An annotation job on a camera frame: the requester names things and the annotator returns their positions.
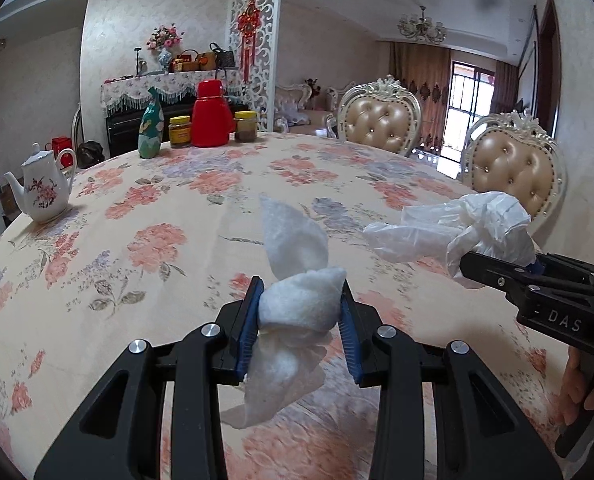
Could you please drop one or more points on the red knot wall hanging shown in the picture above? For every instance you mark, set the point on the red knot wall hanging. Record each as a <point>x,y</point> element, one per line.
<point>248,25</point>

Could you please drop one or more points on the floral lace piano cover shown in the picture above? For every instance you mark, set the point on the floral lace piano cover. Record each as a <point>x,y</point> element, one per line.
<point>127,90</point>

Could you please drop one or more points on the black piano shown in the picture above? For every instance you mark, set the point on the black piano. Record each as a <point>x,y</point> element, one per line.
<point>122,135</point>

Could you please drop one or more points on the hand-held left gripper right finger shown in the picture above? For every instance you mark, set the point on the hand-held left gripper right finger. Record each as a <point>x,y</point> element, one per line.
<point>351,345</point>

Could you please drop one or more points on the black bag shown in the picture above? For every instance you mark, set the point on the black bag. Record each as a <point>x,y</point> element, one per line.
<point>91,156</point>

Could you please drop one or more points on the dark content glass jar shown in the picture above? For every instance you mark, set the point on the dark content glass jar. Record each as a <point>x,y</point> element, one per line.
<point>245,129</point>

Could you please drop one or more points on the brown patterned curtain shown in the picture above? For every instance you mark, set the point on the brown patterned curtain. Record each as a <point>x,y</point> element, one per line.
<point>417,75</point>

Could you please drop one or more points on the person's right hand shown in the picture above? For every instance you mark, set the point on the person's right hand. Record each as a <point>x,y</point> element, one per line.
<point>569,385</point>

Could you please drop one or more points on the beige tufted dining chair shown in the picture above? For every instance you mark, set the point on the beige tufted dining chair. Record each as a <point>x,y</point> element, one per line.
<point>379,120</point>
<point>512,170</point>

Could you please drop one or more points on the chandelier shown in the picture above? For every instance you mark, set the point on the chandelier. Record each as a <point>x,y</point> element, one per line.
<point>422,27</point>

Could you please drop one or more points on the white tissue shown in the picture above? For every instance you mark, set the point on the white tissue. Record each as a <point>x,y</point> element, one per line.
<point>297,305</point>

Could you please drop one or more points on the yellow label glass jar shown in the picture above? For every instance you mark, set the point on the yellow label glass jar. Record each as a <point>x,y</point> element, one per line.
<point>180,134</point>

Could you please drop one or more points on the window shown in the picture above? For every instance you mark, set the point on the window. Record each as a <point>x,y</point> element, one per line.
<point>469,110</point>

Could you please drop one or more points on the white ornate sofa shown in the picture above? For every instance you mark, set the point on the white ornate sofa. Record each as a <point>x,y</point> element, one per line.
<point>292,105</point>

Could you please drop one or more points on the red bag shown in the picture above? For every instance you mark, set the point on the red bag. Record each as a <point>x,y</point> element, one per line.
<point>63,152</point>

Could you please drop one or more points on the black handbag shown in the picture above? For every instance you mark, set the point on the black handbag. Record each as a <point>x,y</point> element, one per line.
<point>223,57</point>

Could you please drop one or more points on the white items back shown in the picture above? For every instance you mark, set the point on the white items back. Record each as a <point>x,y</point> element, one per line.
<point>427,240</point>

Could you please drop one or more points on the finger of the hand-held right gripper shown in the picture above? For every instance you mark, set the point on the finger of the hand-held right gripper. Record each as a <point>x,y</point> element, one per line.
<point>492,272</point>
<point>539,266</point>

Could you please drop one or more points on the brown woven basket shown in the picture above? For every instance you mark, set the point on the brown woven basket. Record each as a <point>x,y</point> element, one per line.
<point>190,64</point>

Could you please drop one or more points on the red thermos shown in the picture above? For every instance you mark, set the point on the red thermos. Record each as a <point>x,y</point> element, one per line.
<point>212,120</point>

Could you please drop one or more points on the vase with pink flowers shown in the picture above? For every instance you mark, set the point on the vase with pink flowers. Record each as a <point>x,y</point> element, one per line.
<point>164,45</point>

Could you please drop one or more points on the white floral teapot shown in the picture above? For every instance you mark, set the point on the white floral teapot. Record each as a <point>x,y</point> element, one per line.
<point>42,195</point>

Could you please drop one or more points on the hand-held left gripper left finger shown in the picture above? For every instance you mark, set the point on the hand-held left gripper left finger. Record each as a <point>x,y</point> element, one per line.
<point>247,330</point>

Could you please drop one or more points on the green patterned bottle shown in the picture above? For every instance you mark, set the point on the green patterned bottle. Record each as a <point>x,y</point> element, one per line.
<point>151,130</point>

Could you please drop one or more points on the tall white lattice screen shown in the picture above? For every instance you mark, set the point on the tall white lattice screen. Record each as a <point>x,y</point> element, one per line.
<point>269,60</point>

